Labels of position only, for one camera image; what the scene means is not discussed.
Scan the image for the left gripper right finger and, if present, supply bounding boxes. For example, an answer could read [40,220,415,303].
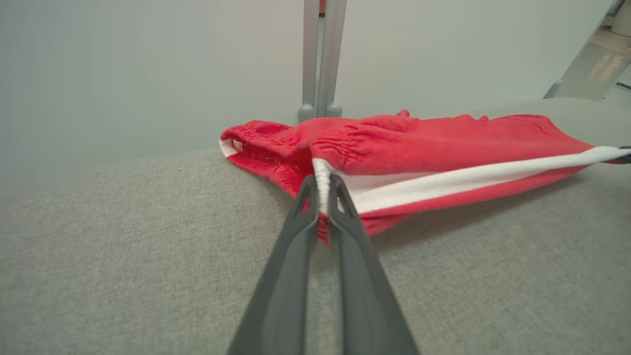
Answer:
[327,175,420,355]

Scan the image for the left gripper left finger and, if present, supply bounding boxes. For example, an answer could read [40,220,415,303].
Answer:
[227,175,321,355]

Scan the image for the red shorts with white stripe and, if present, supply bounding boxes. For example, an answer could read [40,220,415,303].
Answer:
[219,109,631,246]

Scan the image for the grey fabric sofa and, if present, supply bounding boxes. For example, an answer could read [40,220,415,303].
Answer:
[0,97,631,355]

